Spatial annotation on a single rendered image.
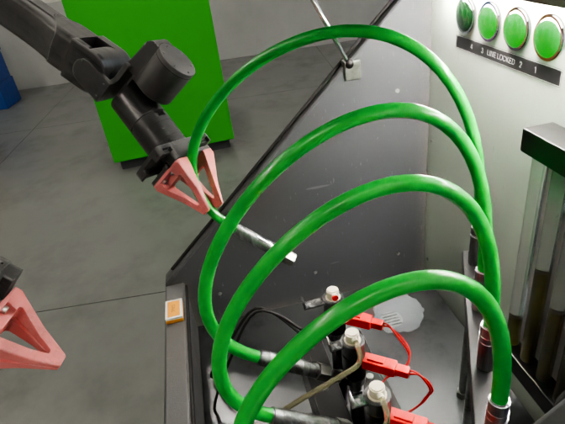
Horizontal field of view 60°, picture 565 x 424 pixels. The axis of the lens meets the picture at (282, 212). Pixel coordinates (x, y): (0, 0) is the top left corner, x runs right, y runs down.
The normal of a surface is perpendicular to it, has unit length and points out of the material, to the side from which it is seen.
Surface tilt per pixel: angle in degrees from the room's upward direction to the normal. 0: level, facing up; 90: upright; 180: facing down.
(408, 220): 90
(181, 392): 0
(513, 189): 90
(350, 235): 90
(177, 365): 0
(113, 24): 90
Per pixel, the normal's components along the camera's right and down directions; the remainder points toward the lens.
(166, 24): 0.24, 0.47
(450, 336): -0.12, -0.85
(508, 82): -0.97, 0.21
